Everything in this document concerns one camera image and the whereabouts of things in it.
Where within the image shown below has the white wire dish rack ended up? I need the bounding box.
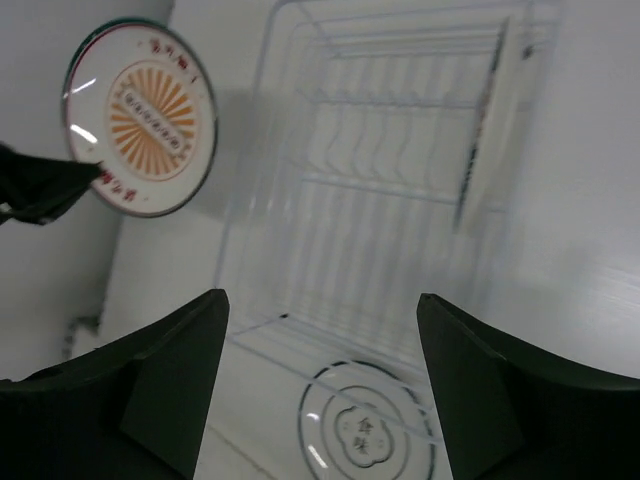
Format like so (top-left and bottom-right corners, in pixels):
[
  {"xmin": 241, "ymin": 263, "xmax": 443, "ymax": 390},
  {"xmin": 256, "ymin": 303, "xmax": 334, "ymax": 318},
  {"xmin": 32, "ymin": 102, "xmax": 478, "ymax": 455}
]
[{"xmin": 215, "ymin": 1, "xmax": 561, "ymax": 443}]

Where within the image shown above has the orange sunburst plate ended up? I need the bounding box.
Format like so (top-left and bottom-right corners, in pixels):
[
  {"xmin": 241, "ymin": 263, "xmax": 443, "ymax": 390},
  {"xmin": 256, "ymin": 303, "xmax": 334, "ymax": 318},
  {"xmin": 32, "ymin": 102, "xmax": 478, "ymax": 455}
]
[{"xmin": 61, "ymin": 17, "xmax": 219, "ymax": 218}]

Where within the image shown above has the green rimmed flower emblem plate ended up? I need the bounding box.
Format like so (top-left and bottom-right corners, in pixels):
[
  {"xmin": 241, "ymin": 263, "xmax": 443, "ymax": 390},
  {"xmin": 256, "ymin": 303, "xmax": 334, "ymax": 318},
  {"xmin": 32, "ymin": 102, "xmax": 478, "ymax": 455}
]
[{"xmin": 297, "ymin": 361, "xmax": 438, "ymax": 479}]

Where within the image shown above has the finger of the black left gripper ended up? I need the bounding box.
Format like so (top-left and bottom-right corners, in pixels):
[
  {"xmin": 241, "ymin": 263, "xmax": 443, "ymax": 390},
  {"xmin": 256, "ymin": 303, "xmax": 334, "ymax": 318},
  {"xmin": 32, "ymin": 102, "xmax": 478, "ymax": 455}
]
[
  {"xmin": 1, "ymin": 192, "xmax": 83, "ymax": 225},
  {"xmin": 1, "ymin": 144, "xmax": 102, "ymax": 200}
]

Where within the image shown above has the green lettered plate in rack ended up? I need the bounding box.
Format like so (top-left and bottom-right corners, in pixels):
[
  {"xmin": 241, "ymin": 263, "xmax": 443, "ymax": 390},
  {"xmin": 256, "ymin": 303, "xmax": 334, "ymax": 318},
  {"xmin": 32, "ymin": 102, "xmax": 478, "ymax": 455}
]
[{"xmin": 454, "ymin": 15, "xmax": 525, "ymax": 237}]

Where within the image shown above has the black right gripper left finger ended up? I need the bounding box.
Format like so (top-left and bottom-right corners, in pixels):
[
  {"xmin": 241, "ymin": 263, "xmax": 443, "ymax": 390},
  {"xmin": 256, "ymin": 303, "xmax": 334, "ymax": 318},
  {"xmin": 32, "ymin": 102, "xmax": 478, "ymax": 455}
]
[{"xmin": 1, "ymin": 289, "xmax": 230, "ymax": 479}]

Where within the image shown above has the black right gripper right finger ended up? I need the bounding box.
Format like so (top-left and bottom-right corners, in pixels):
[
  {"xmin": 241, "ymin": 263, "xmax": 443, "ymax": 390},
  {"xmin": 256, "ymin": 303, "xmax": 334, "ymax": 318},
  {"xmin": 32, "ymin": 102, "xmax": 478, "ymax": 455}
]
[{"xmin": 417, "ymin": 294, "xmax": 639, "ymax": 479}]

